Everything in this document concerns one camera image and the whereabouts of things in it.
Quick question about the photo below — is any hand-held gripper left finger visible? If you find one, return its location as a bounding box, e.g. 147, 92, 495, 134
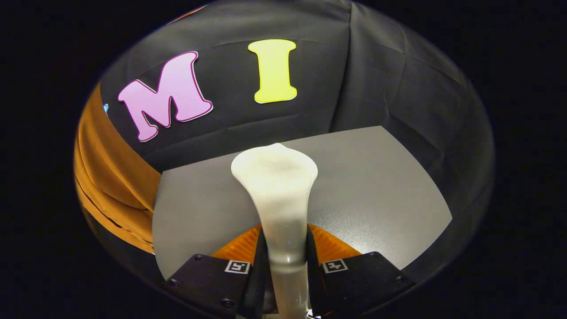
165, 224, 271, 319

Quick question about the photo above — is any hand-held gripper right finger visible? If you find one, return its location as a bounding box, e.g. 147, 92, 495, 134
306, 223, 417, 319

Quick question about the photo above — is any white garment steamer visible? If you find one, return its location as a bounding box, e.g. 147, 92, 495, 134
230, 143, 318, 319

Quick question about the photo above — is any brown button-up shirt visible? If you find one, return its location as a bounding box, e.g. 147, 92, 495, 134
73, 84, 162, 254

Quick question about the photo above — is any black backdrop cloth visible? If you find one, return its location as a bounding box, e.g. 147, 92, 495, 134
84, 0, 494, 284

